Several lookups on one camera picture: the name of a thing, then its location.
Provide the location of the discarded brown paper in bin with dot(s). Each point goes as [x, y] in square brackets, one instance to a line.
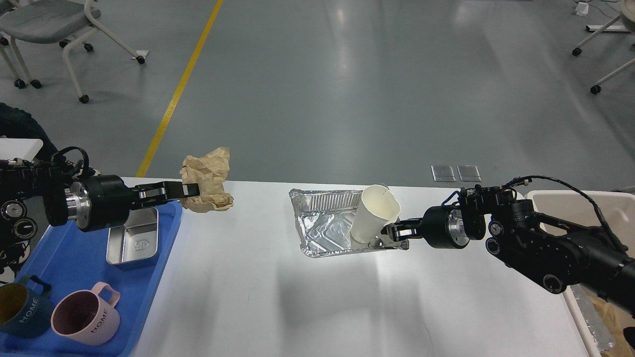
[610, 316]

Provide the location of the grey office chair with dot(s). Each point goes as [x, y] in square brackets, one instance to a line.
[52, 21]

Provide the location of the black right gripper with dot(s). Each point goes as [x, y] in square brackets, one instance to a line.
[441, 228]

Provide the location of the aluminium foil tray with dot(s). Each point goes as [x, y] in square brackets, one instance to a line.
[323, 220]

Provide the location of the white paper cup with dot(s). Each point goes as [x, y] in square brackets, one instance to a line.
[377, 208]

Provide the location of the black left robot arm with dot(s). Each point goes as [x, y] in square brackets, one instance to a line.
[21, 180]

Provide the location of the dark blue home mug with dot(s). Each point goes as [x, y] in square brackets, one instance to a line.
[25, 307]

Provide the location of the floor outlet plate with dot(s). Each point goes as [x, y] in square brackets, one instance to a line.
[443, 173]
[469, 173]

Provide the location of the stainless steel tray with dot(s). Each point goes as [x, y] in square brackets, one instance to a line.
[135, 244]

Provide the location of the right floor outlet plate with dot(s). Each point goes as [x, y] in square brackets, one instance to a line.
[469, 173]

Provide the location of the pink home mug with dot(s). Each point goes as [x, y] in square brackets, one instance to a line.
[88, 316]

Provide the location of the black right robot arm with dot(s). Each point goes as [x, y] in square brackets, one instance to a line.
[550, 251]

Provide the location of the blue plastic tray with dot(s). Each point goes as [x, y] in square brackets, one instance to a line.
[71, 260]

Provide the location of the discarded foil in bin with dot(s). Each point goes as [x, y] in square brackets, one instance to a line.
[593, 331]

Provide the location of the seated person leg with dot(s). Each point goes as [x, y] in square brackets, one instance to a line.
[18, 124]

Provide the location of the left floor outlet plate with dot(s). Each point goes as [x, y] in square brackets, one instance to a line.
[443, 173]

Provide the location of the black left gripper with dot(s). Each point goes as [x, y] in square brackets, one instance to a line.
[101, 202]

